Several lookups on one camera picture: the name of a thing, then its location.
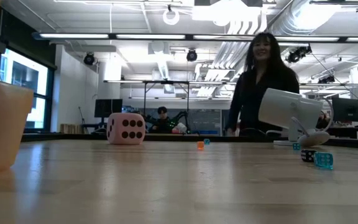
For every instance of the pink foam die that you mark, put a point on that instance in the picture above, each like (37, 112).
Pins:
(126, 129)

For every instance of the small black die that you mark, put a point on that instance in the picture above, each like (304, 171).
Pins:
(308, 155)

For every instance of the small teal translucent die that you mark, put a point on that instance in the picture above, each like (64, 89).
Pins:
(324, 160)
(296, 146)
(207, 142)

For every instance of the orange plastic tray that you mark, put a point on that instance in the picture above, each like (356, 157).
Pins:
(2, 124)

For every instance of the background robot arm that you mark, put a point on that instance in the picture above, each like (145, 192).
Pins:
(182, 116)

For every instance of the white cylinder object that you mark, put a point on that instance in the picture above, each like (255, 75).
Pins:
(181, 127)

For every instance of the seated person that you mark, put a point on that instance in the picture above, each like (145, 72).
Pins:
(163, 123)

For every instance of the black framed table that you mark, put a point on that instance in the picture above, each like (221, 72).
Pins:
(322, 84)
(166, 82)

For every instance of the small orange die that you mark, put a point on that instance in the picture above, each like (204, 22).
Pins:
(200, 145)

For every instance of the black ceiling spotlight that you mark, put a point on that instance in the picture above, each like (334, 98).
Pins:
(191, 55)
(89, 59)
(326, 79)

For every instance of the black computer monitor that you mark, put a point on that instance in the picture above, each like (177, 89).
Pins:
(347, 109)
(108, 108)

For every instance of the black curved clamp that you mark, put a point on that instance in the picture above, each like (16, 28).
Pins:
(253, 133)

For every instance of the standing person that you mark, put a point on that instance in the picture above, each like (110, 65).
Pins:
(259, 90)

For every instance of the wooden crate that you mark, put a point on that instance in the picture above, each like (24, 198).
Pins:
(71, 128)

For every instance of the black spotlight cluster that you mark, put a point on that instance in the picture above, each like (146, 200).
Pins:
(298, 54)

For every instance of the window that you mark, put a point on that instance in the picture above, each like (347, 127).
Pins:
(26, 71)

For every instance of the black aluminium table frame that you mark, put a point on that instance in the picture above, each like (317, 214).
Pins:
(166, 137)

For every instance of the white camera on stand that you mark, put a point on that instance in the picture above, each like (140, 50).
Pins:
(281, 107)

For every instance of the silver ventilation duct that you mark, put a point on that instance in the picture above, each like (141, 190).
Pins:
(291, 18)

